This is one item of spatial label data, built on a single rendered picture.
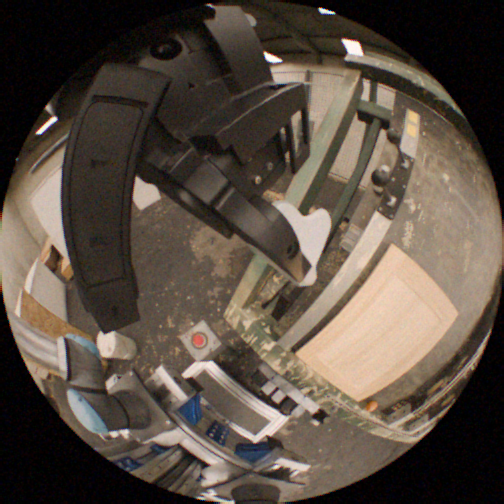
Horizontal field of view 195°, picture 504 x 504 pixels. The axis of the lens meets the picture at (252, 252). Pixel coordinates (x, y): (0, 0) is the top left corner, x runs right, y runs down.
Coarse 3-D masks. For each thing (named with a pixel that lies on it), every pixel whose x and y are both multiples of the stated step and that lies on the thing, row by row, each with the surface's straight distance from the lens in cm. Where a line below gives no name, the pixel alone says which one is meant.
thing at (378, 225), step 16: (416, 128) 61; (400, 144) 56; (416, 144) 56; (384, 192) 45; (368, 224) 43; (384, 224) 43; (368, 240) 42; (352, 256) 42; (368, 256) 42; (352, 272) 42; (336, 288) 44; (320, 304) 46; (304, 320) 49; (288, 336) 55
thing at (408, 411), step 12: (492, 312) 89; (492, 324) 87; (480, 336) 87; (468, 348) 88; (480, 348) 86; (468, 360) 85; (456, 372) 86; (444, 384) 86; (420, 396) 91; (432, 396) 87; (408, 408) 91; (420, 408) 89; (396, 420) 92
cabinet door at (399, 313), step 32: (384, 256) 45; (384, 288) 47; (416, 288) 50; (352, 320) 49; (384, 320) 51; (416, 320) 55; (448, 320) 63; (320, 352) 58; (352, 352) 57; (384, 352) 58; (416, 352) 63; (352, 384) 68; (384, 384) 70
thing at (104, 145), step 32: (128, 64) 6; (96, 96) 5; (128, 96) 5; (160, 96) 5; (96, 128) 5; (128, 128) 5; (64, 160) 5; (96, 160) 5; (128, 160) 5; (64, 192) 5; (96, 192) 5; (128, 192) 5; (64, 224) 5; (96, 224) 5; (128, 224) 6; (96, 256) 6; (128, 256) 6; (96, 288) 7; (128, 288) 7; (96, 320) 8; (128, 320) 9
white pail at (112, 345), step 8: (104, 336) 181; (112, 336) 171; (120, 336) 178; (104, 344) 179; (112, 344) 170; (120, 344) 172; (128, 344) 183; (104, 352) 178; (112, 352) 167; (120, 352) 175; (128, 352) 184; (136, 352) 193
